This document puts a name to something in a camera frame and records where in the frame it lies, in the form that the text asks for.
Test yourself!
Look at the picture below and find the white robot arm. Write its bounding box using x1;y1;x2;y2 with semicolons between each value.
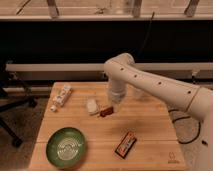
104;53;213;171

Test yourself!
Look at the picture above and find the green ceramic bowl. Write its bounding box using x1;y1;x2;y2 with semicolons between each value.
46;127;87;169

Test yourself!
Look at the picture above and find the orange black candy bar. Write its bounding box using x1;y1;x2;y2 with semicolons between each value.
115;131;137;159

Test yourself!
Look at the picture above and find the white tube with label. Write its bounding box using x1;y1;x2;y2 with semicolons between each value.
50;84;72;112

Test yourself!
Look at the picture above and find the small clear plastic container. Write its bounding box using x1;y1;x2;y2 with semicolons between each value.
86;98;100;115

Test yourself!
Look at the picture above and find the grey baseboard heater rail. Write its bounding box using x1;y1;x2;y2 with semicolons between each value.
6;62;213;89

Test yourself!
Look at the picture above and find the thin black hanging cable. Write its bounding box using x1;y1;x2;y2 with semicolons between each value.
134;11;156;64

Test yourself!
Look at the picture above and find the black office chair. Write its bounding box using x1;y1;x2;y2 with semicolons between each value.
0;61;39;149

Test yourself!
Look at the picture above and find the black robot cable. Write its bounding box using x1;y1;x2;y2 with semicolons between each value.
168;108;203;145

